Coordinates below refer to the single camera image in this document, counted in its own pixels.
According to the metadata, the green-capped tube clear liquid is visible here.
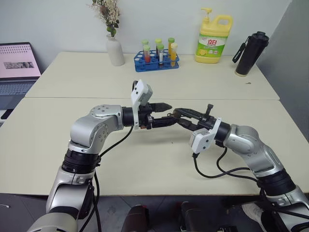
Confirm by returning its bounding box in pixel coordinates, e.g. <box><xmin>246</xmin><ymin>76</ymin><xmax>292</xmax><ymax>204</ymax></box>
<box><xmin>154</xmin><ymin>38</ymin><xmax>162</xmax><ymax>56</ymax></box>

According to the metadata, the white ceramic vase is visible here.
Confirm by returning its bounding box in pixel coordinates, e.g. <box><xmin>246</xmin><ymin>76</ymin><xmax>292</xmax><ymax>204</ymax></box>
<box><xmin>106</xmin><ymin>33</ymin><xmax>126</xmax><ymax>67</ymax></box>

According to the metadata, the green-capped tube red liquid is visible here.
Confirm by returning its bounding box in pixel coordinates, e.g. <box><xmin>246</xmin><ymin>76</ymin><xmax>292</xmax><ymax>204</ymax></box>
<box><xmin>142</xmin><ymin>40</ymin><xmax>151</xmax><ymax>64</ymax></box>

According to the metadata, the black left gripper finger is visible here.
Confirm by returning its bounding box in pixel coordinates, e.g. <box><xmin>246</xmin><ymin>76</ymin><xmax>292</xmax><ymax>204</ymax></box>
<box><xmin>151</xmin><ymin>116</ymin><xmax>177</xmax><ymax>129</ymax></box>
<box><xmin>152</xmin><ymin>102</ymin><xmax>173</xmax><ymax>113</ymax></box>

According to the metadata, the open grey laptop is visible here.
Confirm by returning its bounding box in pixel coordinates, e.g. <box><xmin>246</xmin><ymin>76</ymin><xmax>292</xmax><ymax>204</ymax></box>
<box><xmin>0</xmin><ymin>42</ymin><xmax>42</xmax><ymax>111</ymax></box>

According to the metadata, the black thermos bottle with strap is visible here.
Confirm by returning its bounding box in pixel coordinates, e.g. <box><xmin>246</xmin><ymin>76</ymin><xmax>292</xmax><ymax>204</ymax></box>
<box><xmin>232</xmin><ymin>30</ymin><xmax>270</xmax><ymax>78</ymax></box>

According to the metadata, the dried flower bunch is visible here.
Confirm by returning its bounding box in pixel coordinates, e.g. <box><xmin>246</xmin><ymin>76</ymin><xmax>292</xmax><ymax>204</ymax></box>
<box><xmin>87</xmin><ymin>0</ymin><xmax>121</xmax><ymax>38</ymax></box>

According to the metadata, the blue test tube rack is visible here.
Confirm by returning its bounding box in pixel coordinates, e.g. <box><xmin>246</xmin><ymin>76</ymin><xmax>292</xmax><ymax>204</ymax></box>
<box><xmin>134</xmin><ymin>49</ymin><xmax>181</xmax><ymax>73</ymax></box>

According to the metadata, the yellow-capped tube orange liquid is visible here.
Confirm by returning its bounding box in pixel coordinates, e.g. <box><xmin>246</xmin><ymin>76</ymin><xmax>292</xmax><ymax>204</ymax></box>
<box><xmin>170</xmin><ymin>43</ymin><xmax>179</xmax><ymax>68</ymax></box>

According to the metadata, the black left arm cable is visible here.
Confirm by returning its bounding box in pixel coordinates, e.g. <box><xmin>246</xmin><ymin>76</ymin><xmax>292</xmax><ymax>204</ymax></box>
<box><xmin>79</xmin><ymin>125</ymin><xmax>135</xmax><ymax>232</ymax></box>

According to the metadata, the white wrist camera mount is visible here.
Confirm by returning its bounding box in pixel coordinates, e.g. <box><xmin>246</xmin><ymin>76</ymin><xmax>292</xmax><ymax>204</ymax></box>
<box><xmin>130</xmin><ymin>79</ymin><xmax>154</xmax><ymax>130</ymax></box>
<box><xmin>189</xmin><ymin>117</ymin><xmax>223</xmax><ymax>154</ymax></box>

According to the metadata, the white shoe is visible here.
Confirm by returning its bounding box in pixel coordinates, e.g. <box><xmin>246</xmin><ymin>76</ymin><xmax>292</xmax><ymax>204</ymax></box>
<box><xmin>242</xmin><ymin>202</ymin><xmax>264</xmax><ymax>228</ymax></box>

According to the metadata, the green-capped tube white label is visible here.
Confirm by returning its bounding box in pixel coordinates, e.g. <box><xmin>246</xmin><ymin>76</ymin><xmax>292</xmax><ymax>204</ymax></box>
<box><xmin>156</xmin><ymin>43</ymin><xmax>166</xmax><ymax>68</ymax></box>

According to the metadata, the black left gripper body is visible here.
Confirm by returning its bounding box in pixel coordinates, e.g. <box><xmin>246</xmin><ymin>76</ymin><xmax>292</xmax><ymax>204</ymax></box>
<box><xmin>138</xmin><ymin>102</ymin><xmax>155</xmax><ymax>130</ymax></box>

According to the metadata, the yellow dish soap bottle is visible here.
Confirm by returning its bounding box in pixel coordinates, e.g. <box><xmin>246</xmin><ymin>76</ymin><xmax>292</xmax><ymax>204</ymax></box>
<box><xmin>195</xmin><ymin>7</ymin><xmax>234</xmax><ymax>64</ymax></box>

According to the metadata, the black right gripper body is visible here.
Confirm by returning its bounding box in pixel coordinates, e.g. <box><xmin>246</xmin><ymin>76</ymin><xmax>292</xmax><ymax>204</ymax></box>
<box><xmin>196</xmin><ymin>103</ymin><xmax>216</xmax><ymax>131</ymax></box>

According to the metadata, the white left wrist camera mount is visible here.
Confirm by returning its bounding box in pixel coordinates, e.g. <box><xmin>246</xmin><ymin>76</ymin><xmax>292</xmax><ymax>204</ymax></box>
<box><xmin>130</xmin><ymin>79</ymin><xmax>154</xmax><ymax>130</ymax></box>

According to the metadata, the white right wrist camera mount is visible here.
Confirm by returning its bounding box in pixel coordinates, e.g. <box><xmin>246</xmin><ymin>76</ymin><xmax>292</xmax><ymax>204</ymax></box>
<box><xmin>189</xmin><ymin>117</ymin><xmax>223</xmax><ymax>154</ymax></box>

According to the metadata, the dark rounded shape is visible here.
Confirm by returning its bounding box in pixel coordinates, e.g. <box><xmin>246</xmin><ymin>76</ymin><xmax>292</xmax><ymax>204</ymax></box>
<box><xmin>121</xmin><ymin>203</ymin><xmax>150</xmax><ymax>232</ymax></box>
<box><xmin>177</xmin><ymin>201</ymin><xmax>209</xmax><ymax>232</ymax></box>

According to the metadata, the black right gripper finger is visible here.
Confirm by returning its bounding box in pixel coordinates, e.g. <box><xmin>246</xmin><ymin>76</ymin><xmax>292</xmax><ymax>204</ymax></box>
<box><xmin>173</xmin><ymin>108</ymin><xmax>203</xmax><ymax>120</ymax></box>
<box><xmin>178</xmin><ymin>118</ymin><xmax>201</xmax><ymax>131</ymax></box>

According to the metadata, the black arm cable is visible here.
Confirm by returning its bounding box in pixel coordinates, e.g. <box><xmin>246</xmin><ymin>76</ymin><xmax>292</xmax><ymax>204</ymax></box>
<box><xmin>79</xmin><ymin>125</ymin><xmax>135</xmax><ymax>232</ymax></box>
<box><xmin>191</xmin><ymin>146</ymin><xmax>264</xmax><ymax>187</ymax></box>

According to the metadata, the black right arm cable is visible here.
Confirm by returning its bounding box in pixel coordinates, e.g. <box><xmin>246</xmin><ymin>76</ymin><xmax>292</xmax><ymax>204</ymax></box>
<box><xmin>191</xmin><ymin>146</ymin><xmax>264</xmax><ymax>187</ymax></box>

